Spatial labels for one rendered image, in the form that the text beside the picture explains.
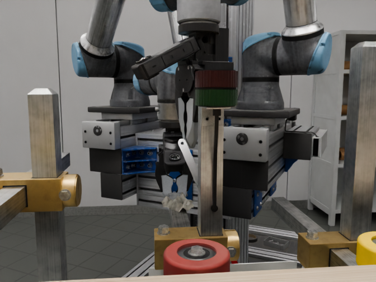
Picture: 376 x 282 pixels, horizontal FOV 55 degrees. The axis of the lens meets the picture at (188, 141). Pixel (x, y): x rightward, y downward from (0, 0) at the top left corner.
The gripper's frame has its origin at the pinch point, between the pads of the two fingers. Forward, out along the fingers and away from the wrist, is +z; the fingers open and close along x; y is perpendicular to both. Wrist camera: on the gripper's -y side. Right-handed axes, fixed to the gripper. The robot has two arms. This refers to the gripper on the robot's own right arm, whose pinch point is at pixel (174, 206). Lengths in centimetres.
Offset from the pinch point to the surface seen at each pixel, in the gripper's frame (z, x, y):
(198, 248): -8.6, -0.2, -42.1
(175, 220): -3.5, 1.1, -18.7
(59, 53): -57, 80, 233
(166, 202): -4.2, 2.3, -10.1
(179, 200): -4.6, -0.4, -10.4
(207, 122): -22.5, -3.2, -29.2
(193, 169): -13.4, -2.2, -20.4
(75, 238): 83, 63, 182
